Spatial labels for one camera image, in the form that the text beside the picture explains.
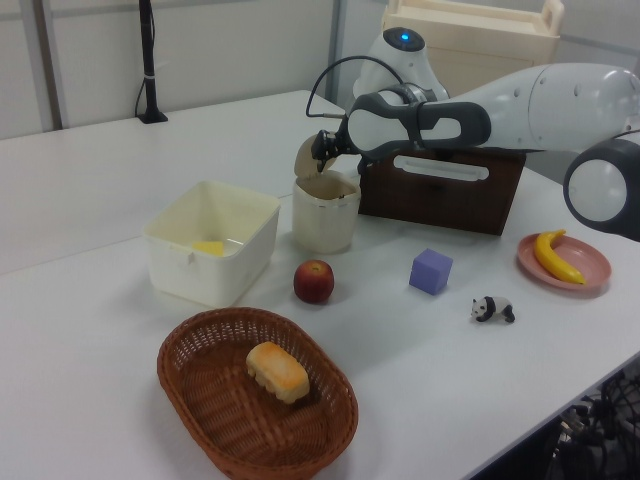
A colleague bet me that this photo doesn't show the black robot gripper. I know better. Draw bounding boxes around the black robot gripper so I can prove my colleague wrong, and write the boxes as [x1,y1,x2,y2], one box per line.
[311,125,354,174]

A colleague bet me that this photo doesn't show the cream trash can lid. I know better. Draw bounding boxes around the cream trash can lid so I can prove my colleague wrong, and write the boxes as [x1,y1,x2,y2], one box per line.
[293,132,326,185]

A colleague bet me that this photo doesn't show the cream desktop trash can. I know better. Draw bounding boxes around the cream desktop trash can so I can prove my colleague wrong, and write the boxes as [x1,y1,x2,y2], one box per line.
[291,169,362,255]

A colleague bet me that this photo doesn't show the brown wooden drawer box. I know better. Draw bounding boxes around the brown wooden drawer box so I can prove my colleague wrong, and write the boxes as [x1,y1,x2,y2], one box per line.
[357,148,528,236]

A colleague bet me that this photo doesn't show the red apple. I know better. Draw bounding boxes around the red apple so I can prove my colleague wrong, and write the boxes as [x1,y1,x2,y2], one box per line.
[292,259,335,304]

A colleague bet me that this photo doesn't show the yellow foam block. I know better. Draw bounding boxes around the yellow foam block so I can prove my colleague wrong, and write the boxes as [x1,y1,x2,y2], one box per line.
[192,239,225,258]

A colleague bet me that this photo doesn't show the purple foam cube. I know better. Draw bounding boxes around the purple foam cube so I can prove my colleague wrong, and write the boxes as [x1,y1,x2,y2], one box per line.
[408,248,454,296]

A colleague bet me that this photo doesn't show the cream plastic storage bin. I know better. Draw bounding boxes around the cream plastic storage bin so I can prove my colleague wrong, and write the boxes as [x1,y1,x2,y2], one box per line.
[142,180,281,309]

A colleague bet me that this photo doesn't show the cream plastic cabinet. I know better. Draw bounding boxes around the cream plastic cabinet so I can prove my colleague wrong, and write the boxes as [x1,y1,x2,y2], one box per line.
[382,0,565,96]

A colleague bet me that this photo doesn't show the black pole on base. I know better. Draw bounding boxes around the black pole on base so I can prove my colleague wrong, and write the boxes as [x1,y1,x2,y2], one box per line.
[135,0,170,125]

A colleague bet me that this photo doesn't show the toasted bread loaf toy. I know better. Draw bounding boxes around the toasted bread loaf toy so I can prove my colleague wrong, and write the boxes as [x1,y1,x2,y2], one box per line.
[245,341,311,404]

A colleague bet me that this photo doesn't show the black and white panda figurine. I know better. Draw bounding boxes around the black and white panda figurine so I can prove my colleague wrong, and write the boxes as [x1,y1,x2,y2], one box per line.
[469,295,516,325]

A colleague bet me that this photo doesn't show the yellow toy banana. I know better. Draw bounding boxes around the yellow toy banana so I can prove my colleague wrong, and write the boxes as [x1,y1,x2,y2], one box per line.
[532,228,587,286]

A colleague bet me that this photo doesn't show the pink round plate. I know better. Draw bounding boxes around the pink round plate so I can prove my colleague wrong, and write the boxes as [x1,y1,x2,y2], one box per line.
[517,233,613,290]

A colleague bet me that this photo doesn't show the brown wicker basket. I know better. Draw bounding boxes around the brown wicker basket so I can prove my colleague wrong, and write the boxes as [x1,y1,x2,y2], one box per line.
[157,306,360,480]

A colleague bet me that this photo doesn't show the white drawer handle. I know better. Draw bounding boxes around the white drawer handle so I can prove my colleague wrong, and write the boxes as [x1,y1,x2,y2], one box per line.
[392,154,490,182]

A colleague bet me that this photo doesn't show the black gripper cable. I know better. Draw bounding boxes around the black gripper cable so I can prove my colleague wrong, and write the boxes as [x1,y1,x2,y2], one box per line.
[305,55,416,119]

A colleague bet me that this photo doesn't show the black cable bundle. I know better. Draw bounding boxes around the black cable bundle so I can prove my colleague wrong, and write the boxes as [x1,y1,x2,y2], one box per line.
[544,349,640,480]

